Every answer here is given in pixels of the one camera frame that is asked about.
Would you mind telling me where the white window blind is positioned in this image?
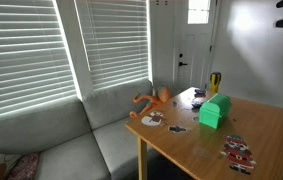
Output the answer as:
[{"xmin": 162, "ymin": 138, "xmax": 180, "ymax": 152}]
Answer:
[
  {"xmin": 74, "ymin": 0, "xmax": 150, "ymax": 90},
  {"xmin": 0, "ymin": 0, "xmax": 79, "ymax": 120}
]

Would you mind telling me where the reddish speckled pillow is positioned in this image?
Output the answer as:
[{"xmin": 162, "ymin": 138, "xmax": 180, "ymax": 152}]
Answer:
[{"xmin": 6, "ymin": 152, "xmax": 41, "ymax": 180}]

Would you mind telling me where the santa claus sticker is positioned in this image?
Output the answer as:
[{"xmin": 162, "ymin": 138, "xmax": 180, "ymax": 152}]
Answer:
[{"xmin": 219, "ymin": 134, "xmax": 258, "ymax": 176}]

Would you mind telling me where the wooden table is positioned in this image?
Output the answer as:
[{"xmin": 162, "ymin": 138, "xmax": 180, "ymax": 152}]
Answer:
[{"xmin": 125, "ymin": 86, "xmax": 283, "ymax": 180}]

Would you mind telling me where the white entrance door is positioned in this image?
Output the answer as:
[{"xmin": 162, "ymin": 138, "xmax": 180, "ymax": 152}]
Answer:
[{"xmin": 173, "ymin": 0, "xmax": 219, "ymax": 96}]

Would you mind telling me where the orange octopus plush toy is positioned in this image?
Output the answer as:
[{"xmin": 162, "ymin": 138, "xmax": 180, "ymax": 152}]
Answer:
[{"xmin": 129, "ymin": 84, "xmax": 173, "ymax": 119}]

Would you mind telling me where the grey sofa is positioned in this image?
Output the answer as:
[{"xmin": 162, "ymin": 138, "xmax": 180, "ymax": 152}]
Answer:
[{"xmin": 0, "ymin": 78, "xmax": 169, "ymax": 180}]

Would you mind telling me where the small dark sticker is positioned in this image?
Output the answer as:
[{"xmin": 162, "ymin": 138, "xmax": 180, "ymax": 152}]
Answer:
[{"xmin": 168, "ymin": 125, "xmax": 187, "ymax": 134}]

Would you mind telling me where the green treasure chest box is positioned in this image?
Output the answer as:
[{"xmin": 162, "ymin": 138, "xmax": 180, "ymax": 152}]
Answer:
[{"xmin": 198, "ymin": 93, "xmax": 233, "ymax": 130}]

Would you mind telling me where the snowman sticker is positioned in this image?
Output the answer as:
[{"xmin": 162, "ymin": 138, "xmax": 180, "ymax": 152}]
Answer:
[{"xmin": 140, "ymin": 110, "xmax": 167, "ymax": 127}]

